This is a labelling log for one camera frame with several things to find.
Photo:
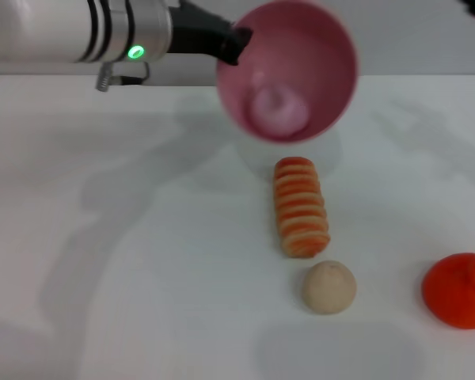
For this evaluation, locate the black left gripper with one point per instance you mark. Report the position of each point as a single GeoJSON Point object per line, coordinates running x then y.
{"type": "Point", "coordinates": [194, 31]}

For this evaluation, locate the pink toy peach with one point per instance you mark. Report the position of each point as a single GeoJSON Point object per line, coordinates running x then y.
{"type": "Point", "coordinates": [279, 112]}

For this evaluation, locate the pink plastic bowl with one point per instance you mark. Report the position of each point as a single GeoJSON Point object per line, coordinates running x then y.
{"type": "Point", "coordinates": [320, 59]}

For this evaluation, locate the orange striped toy bread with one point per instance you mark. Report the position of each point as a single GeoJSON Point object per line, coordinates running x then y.
{"type": "Point", "coordinates": [301, 210]}

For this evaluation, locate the beige toy bun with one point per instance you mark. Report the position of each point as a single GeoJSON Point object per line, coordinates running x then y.
{"type": "Point", "coordinates": [329, 289]}

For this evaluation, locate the red-orange toy tomato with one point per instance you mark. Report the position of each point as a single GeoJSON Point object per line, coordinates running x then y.
{"type": "Point", "coordinates": [459, 293]}

